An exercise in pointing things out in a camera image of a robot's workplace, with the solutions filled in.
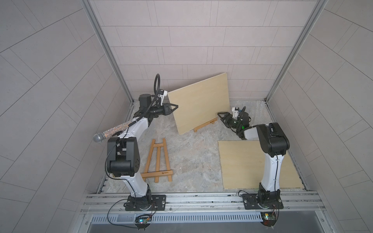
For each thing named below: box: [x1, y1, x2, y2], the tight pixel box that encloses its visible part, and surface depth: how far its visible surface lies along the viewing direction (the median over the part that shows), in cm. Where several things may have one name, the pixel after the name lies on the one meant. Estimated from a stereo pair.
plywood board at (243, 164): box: [218, 140, 305, 189], surface depth 83 cm
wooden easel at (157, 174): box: [140, 137, 174, 183], surface depth 82 cm
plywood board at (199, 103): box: [167, 72, 230, 135], surface depth 88 cm
